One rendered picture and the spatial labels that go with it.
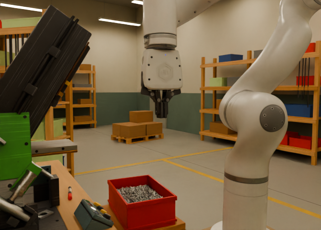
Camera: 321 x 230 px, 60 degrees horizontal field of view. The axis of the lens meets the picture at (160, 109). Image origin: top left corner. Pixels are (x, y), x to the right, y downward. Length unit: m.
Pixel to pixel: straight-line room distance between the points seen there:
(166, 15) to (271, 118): 0.35
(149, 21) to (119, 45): 10.54
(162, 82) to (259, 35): 6.48
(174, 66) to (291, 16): 0.36
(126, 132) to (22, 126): 6.11
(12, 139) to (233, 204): 0.70
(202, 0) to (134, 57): 10.75
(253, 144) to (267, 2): 6.52
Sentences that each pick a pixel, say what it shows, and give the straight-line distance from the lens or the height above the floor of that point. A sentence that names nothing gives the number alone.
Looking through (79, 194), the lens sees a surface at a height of 0.90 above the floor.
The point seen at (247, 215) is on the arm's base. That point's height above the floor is 1.02.
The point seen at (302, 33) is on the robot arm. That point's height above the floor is 1.49.
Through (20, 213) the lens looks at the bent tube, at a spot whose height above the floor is 0.98.
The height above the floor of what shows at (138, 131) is 0.29.
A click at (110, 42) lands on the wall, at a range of 11.09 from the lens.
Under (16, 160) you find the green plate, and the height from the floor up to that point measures 1.12.
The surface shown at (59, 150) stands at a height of 1.11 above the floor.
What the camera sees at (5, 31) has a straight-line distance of 4.00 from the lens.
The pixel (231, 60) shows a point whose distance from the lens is 6.82.
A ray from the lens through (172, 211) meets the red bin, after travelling 1.20.
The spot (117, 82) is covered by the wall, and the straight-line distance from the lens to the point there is 11.07.
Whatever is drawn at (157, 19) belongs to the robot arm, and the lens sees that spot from 0.70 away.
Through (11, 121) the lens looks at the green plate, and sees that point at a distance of 1.02.
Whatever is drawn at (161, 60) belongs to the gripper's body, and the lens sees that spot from 0.69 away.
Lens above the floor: 1.35
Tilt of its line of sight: 4 degrees down
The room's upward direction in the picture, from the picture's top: straight up
